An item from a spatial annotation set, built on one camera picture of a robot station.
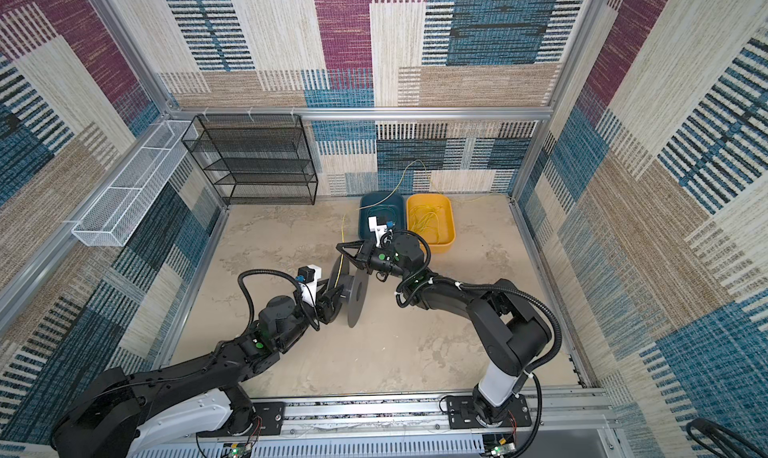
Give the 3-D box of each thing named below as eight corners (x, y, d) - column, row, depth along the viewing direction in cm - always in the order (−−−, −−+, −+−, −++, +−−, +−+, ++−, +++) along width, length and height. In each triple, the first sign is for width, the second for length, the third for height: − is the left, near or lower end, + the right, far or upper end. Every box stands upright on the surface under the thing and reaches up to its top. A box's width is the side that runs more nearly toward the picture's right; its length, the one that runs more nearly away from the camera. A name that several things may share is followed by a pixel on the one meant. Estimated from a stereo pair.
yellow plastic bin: (407, 253, 106) (408, 243, 101) (405, 204, 121) (405, 193, 116) (455, 253, 106) (458, 243, 101) (447, 204, 121) (449, 193, 116)
